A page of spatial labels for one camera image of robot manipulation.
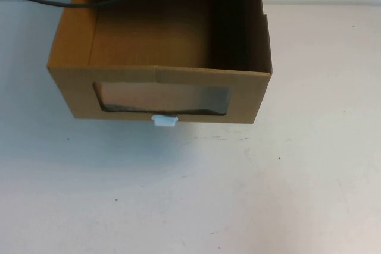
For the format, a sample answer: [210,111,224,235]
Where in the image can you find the white plastic drawer handle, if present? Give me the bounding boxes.
[151,114,179,127]

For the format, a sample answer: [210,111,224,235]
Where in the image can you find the brown cardboard shoe box drawer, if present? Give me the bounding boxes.
[46,0,273,126]

